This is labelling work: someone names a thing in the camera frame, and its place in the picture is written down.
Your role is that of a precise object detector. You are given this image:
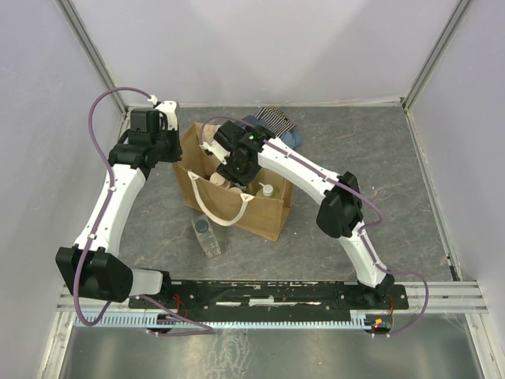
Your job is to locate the light blue cable duct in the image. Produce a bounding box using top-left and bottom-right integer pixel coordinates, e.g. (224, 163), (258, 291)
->
(73, 311), (376, 328)

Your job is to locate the small green pump bottle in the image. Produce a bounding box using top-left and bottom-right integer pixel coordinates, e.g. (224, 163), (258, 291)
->
(256, 182), (282, 199)

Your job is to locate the brown canvas tote bag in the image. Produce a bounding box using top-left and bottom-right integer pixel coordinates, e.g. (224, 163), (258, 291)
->
(173, 122), (294, 241)

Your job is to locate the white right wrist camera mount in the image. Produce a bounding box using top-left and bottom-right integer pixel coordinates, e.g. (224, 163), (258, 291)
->
(200, 137), (230, 165)

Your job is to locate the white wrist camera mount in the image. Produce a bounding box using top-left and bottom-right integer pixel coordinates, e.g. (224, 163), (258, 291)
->
(200, 137), (230, 165)
(148, 95), (179, 130)

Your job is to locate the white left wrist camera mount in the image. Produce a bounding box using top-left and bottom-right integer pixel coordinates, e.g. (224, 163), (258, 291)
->
(148, 95), (179, 130)

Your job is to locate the aluminium frame rail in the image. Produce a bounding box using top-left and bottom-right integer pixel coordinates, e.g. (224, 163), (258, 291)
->
(56, 281), (488, 313)

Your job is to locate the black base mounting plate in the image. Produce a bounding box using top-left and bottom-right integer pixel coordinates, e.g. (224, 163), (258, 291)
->
(152, 280), (409, 323)

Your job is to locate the clear bottle black cap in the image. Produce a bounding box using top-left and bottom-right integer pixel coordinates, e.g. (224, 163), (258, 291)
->
(192, 215), (222, 258)

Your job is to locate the cream jar with lid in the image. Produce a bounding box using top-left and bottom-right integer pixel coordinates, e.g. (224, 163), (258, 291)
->
(209, 172), (230, 190)

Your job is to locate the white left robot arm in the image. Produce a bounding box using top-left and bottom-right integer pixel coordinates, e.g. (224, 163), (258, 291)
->
(55, 101), (181, 308)

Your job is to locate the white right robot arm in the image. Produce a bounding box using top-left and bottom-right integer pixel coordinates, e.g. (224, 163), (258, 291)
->
(201, 120), (395, 309)

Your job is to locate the blue and striped clothes pile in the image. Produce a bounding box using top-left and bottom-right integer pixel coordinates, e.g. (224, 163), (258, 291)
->
(242, 107), (302, 149)

